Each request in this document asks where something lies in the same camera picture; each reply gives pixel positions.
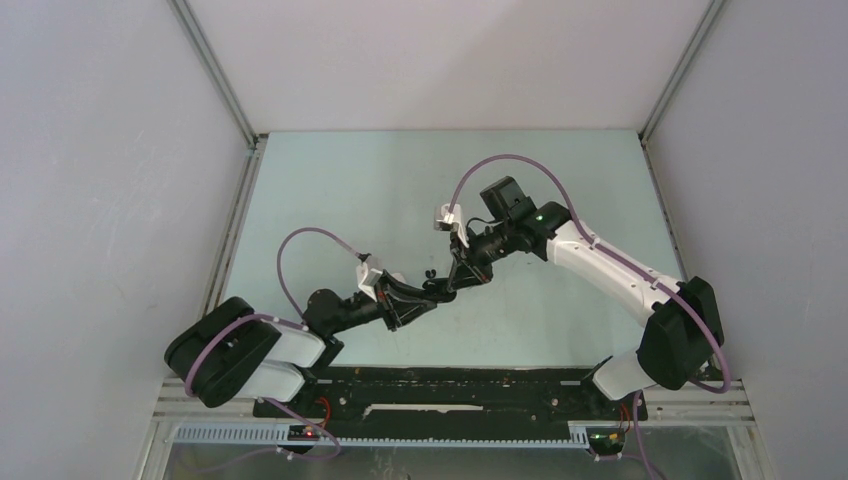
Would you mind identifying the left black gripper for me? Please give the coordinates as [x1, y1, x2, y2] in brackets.
[329, 268, 436, 334]

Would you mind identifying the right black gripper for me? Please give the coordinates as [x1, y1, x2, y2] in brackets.
[448, 219, 517, 292]

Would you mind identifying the black oval charging case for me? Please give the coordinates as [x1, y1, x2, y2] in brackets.
[422, 278, 457, 303]

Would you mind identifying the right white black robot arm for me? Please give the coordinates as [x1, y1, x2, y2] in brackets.
[435, 176, 724, 418]

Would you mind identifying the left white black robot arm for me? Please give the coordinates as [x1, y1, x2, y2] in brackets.
[164, 272, 456, 417]

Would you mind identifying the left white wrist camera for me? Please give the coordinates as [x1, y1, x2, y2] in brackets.
[355, 256, 384, 301]

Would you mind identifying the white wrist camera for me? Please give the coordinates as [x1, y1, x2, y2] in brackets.
[434, 203, 469, 249]
[355, 256, 384, 301]

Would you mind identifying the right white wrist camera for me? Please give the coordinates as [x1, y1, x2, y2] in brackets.
[434, 203, 469, 249]

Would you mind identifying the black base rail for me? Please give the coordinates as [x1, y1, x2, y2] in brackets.
[287, 366, 648, 440]

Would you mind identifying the left aluminium frame post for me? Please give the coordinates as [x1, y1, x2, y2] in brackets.
[167, 0, 259, 149]

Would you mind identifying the aluminium frame post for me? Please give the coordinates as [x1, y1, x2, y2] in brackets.
[639, 0, 728, 147]
[167, 0, 259, 149]

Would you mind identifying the grey cable duct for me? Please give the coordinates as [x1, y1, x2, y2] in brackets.
[172, 422, 589, 449]

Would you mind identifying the right aluminium frame post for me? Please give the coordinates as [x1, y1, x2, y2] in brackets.
[639, 0, 728, 147]

